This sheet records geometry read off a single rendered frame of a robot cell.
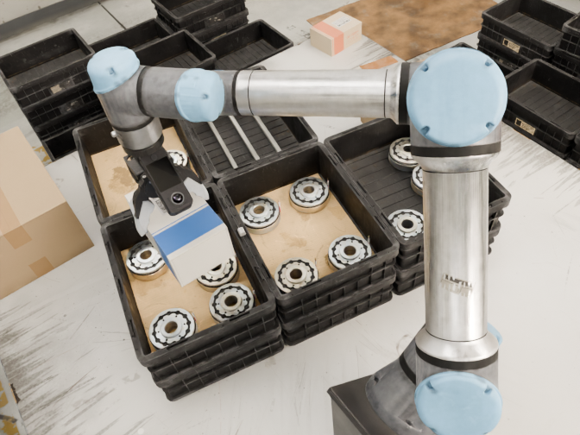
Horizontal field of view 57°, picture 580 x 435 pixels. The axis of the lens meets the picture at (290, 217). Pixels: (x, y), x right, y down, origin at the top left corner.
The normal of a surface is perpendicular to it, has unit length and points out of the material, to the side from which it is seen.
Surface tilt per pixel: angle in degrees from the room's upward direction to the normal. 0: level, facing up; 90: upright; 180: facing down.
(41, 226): 90
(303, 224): 0
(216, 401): 0
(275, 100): 74
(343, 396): 44
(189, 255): 90
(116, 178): 0
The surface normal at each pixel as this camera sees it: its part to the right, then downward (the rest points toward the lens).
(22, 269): 0.60, 0.58
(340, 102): -0.24, 0.56
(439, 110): -0.25, 0.11
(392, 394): -0.54, -0.40
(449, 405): -0.24, 0.36
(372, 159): -0.09, -0.63
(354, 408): 0.49, -0.81
